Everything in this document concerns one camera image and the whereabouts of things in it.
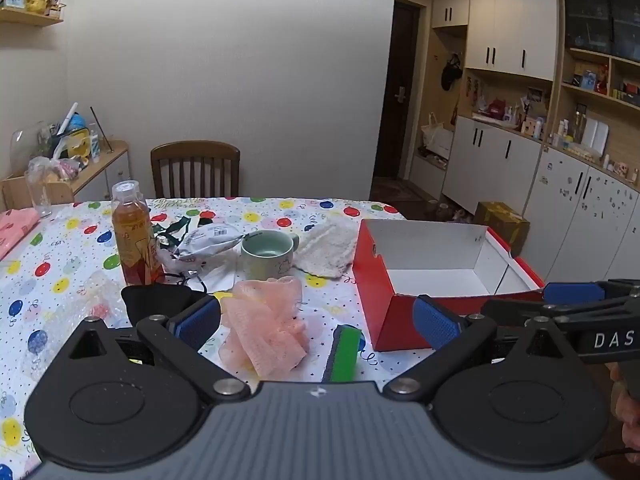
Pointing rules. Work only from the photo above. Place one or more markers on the red cardboard box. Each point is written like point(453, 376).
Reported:
point(430, 280)

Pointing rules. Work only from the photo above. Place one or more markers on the silver plastic packet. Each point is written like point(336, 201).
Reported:
point(210, 242)

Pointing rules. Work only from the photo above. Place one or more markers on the brown wooden chair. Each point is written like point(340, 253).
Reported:
point(195, 152)

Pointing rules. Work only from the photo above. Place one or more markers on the pile of shoes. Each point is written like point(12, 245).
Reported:
point(450, 212)

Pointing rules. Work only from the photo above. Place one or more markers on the white tote bag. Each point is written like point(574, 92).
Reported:
point(436, 137)

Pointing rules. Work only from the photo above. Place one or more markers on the pink mesh cloth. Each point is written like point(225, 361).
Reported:
point(262, 320)

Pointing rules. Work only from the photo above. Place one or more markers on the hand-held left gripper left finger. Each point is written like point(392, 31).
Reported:
point(197, 317)

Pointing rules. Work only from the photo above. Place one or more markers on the white wooden wall cabinet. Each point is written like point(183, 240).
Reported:
point(500, 160)

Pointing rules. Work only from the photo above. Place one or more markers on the brown cardboard carton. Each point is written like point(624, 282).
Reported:
point(502, 222)

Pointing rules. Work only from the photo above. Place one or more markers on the clear drinking glass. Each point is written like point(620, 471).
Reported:
point(39, 195)

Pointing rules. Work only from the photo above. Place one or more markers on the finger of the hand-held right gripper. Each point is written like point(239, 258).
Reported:
point(572, 292)
point(540, 307)

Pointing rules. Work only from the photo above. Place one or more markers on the black hanging bag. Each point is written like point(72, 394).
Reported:
point(451, 72)

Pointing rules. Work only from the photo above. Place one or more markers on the person's right hand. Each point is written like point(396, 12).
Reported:
point(629, 412)

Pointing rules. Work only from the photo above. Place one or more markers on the beige fluffy towel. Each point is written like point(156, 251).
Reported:
point(327, 247)

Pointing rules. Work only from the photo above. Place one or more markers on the green grey sponge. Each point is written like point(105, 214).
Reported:
point(344, 355)

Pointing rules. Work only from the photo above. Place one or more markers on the black face mask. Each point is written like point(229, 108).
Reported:
point(150, 300)

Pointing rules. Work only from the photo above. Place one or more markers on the pink folded cloth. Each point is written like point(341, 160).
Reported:
point(15, 227)

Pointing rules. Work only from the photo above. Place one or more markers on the white box on shelf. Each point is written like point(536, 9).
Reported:
point(596, 135)

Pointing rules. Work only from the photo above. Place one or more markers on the balloon print tablecloth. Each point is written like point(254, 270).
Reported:
point(65, 255)

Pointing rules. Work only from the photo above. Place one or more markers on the dark brown door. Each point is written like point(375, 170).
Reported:
point(400, 85)

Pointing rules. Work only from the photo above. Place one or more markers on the light wooden side cabinet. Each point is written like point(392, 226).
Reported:
point(102, 170)

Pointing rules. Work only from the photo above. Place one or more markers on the pale green mug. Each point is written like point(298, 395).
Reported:
point(265, 255)

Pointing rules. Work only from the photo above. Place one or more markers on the amber tea bottle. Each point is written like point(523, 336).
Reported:
point(134, 235)

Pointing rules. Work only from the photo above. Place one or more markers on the clear bubble wrap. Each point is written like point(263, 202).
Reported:
point(100, 295)

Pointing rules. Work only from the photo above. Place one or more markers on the wooden wall shelf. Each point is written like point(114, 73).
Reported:
point(35, 17)

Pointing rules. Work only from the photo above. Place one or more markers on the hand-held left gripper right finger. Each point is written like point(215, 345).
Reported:
point(435, 322)

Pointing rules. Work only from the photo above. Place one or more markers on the pile of household clutter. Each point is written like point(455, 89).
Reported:
point(65, 145)

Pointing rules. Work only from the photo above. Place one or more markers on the white green-trimmed festive cloth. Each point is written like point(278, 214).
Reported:
point(192, 222)

